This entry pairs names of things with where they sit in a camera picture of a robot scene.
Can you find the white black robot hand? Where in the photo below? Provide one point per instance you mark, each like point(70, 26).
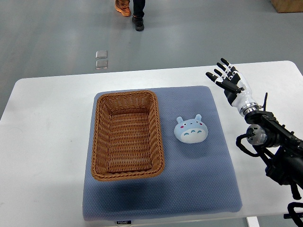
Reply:
point(236, 88)

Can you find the blue plush toy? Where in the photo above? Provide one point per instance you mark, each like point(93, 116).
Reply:
point(191, 131)

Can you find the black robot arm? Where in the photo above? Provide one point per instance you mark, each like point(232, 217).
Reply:
point(280, 150)

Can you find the brown wicker basket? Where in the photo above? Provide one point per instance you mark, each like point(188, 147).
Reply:
point(127, 140)

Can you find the blue grey foam mat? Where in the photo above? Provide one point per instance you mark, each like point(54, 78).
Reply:
point(197, 178)

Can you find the black shoe and trouser leg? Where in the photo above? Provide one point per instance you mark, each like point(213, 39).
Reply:
point(138, 14)

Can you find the white table leg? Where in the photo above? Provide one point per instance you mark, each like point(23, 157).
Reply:
point(252, 221)

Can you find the upper metal floor plate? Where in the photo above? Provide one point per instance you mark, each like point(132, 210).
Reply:
point(101, 54)

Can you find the orange brown shoe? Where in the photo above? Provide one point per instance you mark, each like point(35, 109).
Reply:
point(122, 6)

